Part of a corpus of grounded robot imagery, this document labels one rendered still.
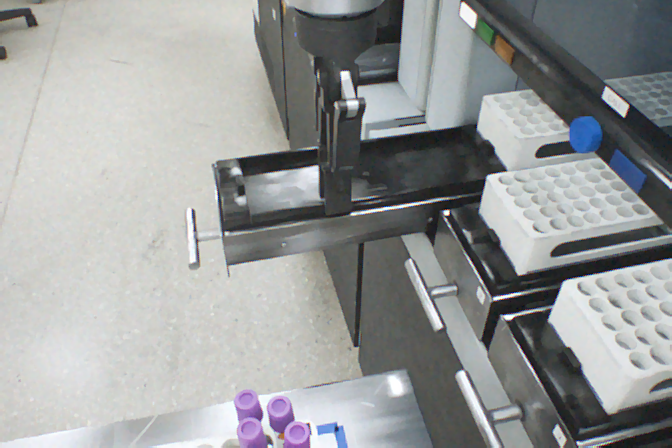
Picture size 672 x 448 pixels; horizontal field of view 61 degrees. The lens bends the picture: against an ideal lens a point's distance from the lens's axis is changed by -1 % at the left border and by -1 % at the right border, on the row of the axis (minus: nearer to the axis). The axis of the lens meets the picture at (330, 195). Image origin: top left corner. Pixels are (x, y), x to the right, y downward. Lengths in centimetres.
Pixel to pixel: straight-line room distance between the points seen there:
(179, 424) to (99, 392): 106
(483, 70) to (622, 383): 44
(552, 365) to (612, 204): 20
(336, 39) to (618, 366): 35
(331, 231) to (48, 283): 127
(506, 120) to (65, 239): 150
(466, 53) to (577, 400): 44
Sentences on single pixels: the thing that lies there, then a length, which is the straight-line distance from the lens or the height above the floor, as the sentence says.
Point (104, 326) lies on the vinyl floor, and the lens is 166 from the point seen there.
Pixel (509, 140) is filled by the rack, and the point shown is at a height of 85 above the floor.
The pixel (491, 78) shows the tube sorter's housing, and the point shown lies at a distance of 80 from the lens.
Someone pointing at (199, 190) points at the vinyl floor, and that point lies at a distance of 198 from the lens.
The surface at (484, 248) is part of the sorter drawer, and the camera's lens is 62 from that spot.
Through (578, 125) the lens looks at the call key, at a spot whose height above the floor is 99.
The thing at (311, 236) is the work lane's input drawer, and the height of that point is 78.
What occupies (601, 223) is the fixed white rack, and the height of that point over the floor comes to 86.
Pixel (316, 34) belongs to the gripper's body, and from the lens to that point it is 51.
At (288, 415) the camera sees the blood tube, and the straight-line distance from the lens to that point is 36.
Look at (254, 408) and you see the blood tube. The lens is 36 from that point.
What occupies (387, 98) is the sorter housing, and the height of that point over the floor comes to 73.
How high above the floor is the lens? 125
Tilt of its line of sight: 41 degrees down
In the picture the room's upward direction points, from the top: straight up
